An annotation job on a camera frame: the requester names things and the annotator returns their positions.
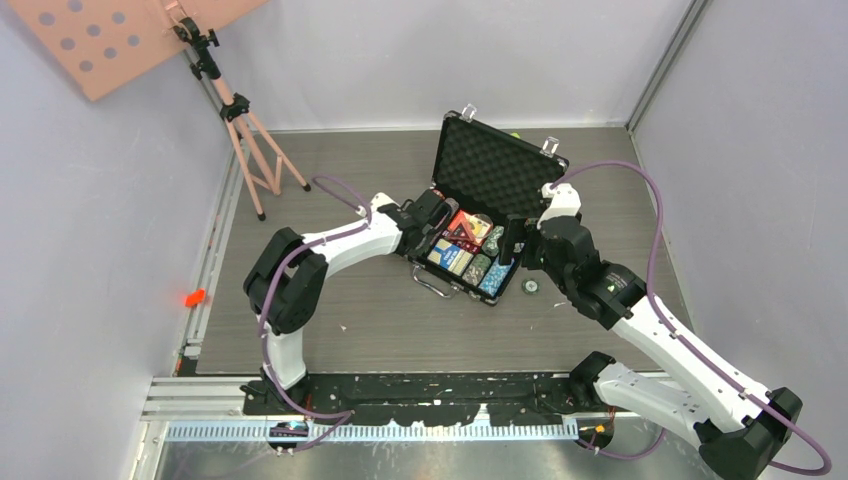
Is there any red triangle all-in button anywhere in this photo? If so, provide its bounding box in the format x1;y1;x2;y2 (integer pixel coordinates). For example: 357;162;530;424
445;217;477;243

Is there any blue playing card deck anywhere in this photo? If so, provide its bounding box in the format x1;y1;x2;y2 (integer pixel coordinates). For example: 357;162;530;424
426;239;474;276

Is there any dark green chip pile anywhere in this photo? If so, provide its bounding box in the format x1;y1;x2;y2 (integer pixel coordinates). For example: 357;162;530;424
522;278;540;295

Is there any black poker chip case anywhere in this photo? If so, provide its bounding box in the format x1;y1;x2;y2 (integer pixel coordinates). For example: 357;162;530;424
403;104;569;306

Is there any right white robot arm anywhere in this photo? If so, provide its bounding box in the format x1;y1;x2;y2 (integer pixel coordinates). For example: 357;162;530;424
499;215;803;479

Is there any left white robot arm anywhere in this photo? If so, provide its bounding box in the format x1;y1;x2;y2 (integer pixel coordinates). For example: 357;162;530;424
243;190;457;414

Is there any green poker chip stack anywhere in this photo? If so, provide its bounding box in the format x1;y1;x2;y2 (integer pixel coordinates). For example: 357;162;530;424
481;225;504;257

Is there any clear round dealer button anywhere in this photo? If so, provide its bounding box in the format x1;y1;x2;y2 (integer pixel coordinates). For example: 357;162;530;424
471;214;493;235

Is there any red playing card deck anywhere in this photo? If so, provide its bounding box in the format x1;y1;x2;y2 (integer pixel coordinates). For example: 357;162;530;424
446;210;495;246

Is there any light blue chip stack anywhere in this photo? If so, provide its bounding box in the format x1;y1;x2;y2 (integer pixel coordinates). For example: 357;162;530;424
478;261;513;297

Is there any grey camo chip stack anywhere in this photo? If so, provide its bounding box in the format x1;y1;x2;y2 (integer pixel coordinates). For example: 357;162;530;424
462;254;492;286

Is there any pink music stand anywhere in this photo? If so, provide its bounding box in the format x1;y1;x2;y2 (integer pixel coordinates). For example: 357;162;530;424
8;0;312;220

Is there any orange clip on rail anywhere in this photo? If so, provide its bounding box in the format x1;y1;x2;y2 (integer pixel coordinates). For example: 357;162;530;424
183;289;206;308

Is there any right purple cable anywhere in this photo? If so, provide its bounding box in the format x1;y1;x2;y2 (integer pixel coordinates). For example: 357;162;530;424
549;160;833;477

